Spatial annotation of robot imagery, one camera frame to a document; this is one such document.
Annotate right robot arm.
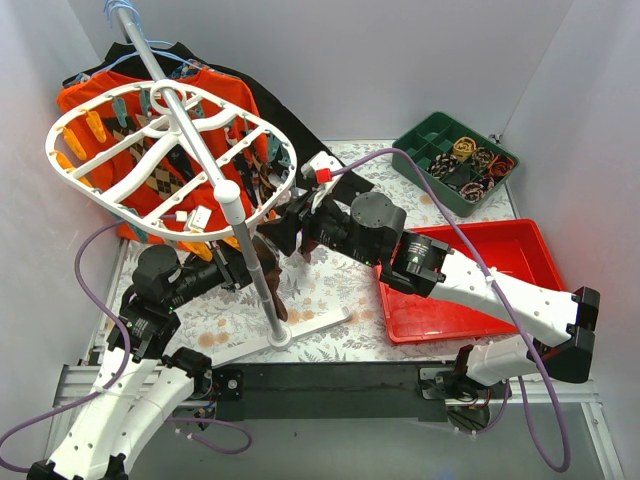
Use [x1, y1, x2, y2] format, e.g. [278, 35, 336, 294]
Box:
[258, 192, 600, 398]

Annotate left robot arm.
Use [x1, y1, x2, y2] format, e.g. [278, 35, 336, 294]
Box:
[27, 243, 252, 479]

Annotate dark patterned socks on hanger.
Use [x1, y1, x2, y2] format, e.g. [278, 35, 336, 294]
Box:
[233, 132, 292, 208]

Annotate white oval clip hanger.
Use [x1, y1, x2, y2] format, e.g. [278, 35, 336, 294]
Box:
[44, 79, 300, 241]

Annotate floral table mat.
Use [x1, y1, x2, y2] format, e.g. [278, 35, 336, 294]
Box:
[111, 140, 516, 363]

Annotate black garment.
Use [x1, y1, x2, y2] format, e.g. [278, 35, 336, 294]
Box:
[61, 40, 376, 211]

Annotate silver stand pole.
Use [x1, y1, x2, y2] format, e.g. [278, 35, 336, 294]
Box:
[114, 2, 289, 344]

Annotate white stand base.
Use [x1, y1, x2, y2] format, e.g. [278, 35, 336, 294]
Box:
[210, 307, 351, 368]

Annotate brown argyle sock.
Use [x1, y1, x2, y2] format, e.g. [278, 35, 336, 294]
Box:
[91, 114, 195, 213]

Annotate orange t-shirt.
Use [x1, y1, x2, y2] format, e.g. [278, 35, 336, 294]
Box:
[54, 67, 276, 251]

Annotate floral rolled sock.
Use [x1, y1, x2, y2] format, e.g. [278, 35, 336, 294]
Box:
[428, 153, 459, 180]

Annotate green compartment box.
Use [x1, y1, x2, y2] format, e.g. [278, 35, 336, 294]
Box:
[392, 112, 520, 217]

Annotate yellow rolled sock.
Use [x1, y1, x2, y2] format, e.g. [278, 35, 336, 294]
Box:
[452, 136, 478, 163]

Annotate orange rolled sock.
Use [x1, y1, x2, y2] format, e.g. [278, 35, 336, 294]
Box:
[488, 154, 516, 178]

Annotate red plastic tray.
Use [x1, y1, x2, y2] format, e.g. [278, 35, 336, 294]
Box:
[379, 219, 577, 346]

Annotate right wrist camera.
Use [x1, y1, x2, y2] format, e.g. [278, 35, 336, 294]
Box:
[301, 151, 342, 201]

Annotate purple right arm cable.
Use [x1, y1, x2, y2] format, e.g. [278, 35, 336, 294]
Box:
[329, 148, 572, 474]

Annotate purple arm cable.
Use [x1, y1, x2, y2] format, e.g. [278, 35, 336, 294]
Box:
[329, 148, 572, 474]
[0, 222, 254, 474]

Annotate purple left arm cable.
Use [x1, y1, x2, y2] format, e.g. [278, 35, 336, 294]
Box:
[0, 222, 254, 474]

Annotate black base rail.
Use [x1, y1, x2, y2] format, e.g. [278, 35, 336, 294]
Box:
[213, 361, 447, 422]

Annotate aluminium frame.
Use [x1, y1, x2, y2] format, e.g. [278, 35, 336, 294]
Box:
[28, 231, 600, 479]

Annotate blue wire hanger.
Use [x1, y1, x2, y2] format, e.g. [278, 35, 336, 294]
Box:
[77, 1, 204, 81]

